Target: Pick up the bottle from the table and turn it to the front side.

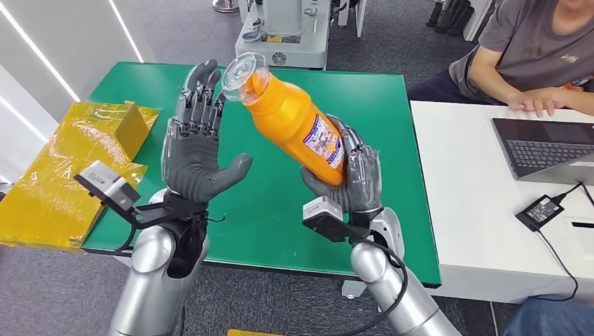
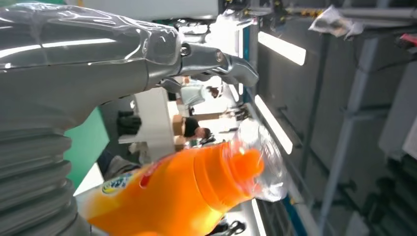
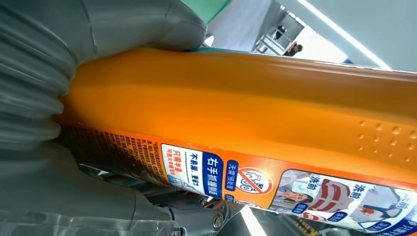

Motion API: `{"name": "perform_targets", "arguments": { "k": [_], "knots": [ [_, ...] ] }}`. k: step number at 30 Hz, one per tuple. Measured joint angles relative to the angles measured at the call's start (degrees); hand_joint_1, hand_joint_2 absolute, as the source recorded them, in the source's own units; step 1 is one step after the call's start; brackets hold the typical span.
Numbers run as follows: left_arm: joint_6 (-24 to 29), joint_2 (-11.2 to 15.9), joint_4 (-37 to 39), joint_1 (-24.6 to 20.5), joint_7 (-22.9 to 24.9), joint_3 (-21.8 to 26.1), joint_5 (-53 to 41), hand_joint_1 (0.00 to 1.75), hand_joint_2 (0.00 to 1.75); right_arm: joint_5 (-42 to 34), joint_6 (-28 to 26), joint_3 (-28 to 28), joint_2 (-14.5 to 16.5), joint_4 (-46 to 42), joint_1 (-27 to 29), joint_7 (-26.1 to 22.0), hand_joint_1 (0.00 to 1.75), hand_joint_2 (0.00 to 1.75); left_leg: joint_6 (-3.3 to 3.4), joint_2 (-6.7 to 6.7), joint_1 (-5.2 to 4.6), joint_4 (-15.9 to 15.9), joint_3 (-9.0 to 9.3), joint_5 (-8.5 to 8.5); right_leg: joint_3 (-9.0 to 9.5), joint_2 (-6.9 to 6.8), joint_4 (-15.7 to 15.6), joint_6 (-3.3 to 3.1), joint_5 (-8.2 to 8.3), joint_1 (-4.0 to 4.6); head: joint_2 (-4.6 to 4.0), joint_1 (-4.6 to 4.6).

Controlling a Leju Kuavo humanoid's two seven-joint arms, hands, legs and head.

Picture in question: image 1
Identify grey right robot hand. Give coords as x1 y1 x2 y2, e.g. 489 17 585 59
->
300 113 384 215

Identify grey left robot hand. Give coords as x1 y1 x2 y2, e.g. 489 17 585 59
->
160 59 254 204

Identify orange bottle with clear cap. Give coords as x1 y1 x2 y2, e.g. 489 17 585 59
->
221 52 347 188

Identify white table foot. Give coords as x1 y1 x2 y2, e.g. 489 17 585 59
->
342 279 368 300

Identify grey machine base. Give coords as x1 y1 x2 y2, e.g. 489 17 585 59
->
234 0 333 71

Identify yellow taped cardboard box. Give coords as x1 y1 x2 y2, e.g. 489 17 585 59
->
0 101 161 251

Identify black power adapter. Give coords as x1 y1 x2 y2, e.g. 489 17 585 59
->
514 195 565 233

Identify grey laptop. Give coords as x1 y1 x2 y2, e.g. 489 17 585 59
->
490 117 594 186

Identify yellow flat object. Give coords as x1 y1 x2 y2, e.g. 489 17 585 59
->
226 328 286 336

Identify black shoes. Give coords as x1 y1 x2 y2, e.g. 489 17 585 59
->
426 0 475 37

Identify person's right hand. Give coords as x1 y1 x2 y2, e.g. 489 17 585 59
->
506 87 565 118

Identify white furniture panel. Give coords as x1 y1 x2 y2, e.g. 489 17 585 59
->
462 0 495 42

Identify person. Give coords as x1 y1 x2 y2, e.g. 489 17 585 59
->
407 0 594 118

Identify person's leg in blue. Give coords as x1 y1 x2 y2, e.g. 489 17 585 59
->
503 296 594 336

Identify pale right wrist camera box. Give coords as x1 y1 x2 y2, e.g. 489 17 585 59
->
302 196 363 244

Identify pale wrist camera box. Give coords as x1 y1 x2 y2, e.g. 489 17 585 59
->
73 160 141 219
302 196 363 244

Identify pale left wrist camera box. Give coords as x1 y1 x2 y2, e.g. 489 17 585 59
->
73 160 141 219

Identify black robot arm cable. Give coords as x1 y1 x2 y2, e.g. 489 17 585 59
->
340 237 410 336

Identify black adapter to laptop cable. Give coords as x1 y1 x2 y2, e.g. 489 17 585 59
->
549 181 583 205

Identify thin black mains cable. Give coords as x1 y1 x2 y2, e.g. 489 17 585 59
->
529 229 579 302

